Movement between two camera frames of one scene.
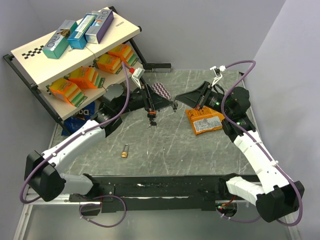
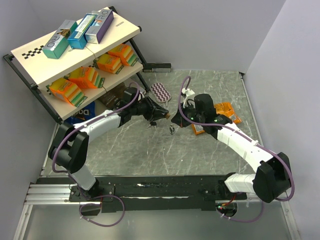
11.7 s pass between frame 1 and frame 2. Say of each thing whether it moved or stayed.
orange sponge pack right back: stayed
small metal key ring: moved
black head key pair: stayed
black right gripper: moved
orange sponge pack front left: stayed
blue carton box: stayed
